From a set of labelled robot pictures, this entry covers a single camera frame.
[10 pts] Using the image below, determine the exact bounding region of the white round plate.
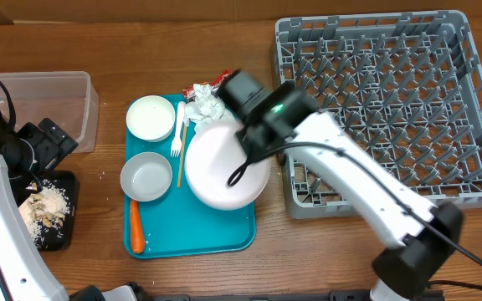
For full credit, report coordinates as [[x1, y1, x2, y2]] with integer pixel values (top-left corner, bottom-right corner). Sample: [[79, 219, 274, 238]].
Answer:
[[184, 120, 271, 211]]

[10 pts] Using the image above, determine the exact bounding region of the white plastic fork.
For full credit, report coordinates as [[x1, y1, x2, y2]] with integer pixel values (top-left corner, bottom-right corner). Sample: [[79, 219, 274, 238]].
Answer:
[[171, 101, 186, 157]]

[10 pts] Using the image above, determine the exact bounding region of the grey round bowl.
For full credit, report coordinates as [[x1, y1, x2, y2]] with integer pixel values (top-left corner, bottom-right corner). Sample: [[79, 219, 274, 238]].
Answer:
[[120, 152, 172, 202]]

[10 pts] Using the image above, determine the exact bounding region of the white round bowl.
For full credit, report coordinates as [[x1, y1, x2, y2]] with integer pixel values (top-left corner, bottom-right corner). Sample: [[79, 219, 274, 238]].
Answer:
[[126, 95, 176, 142]]

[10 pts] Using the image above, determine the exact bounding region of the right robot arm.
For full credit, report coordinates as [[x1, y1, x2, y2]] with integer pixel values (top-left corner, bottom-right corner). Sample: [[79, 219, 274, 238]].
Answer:
[[217, 69, 464, 300]]

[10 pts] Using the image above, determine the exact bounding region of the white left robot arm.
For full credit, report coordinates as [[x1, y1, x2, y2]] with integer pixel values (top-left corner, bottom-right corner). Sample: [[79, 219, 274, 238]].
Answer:
[[0, 110, 78, 300]]

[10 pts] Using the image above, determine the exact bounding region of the black waste tray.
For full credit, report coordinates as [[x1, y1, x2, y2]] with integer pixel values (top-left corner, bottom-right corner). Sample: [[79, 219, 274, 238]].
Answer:
[[18, 171, 79, 251]]

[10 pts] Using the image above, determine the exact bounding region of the grey plastic dishwasher rack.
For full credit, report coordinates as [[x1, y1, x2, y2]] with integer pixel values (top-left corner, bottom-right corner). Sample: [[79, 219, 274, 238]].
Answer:
[[271, 10, 482, 208]]

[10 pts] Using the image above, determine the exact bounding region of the clear plastic bin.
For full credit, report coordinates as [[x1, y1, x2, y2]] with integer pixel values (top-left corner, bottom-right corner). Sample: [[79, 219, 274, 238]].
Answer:
[[0, 71, 100, 153]]

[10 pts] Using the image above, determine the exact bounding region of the peanut shells and rice pile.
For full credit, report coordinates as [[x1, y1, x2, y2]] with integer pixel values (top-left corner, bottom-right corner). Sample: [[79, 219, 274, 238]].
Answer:
[[18, 179, 72, 251]]

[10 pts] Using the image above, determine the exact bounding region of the crumpled white paper napkin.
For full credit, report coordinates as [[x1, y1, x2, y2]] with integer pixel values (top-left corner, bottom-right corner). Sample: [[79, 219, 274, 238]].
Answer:
[[183, 84, 234, 132]]

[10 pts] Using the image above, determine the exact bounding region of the red silver snack wrapper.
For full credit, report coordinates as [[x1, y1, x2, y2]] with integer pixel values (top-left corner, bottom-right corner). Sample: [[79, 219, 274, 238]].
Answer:
[[182, 69, 232, 99]]

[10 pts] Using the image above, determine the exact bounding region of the wooden chopstick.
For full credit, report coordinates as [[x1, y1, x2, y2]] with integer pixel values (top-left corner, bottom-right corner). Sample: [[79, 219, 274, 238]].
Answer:
[[177, 125, 187, 188]]

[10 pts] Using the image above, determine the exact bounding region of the orange carrot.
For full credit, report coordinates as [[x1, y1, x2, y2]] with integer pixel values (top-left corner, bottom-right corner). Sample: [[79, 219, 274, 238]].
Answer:
[[129, 200, 146, 254]]

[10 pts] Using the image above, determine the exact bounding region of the teal plastic serving tray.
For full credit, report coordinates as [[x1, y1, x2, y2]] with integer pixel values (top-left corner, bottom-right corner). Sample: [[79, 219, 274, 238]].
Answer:
[[122, 92, 258, 260]]

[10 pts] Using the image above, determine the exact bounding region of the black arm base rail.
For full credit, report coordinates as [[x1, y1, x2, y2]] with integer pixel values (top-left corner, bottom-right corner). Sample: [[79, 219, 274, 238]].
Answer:
[[69, 282, 446, 301]]

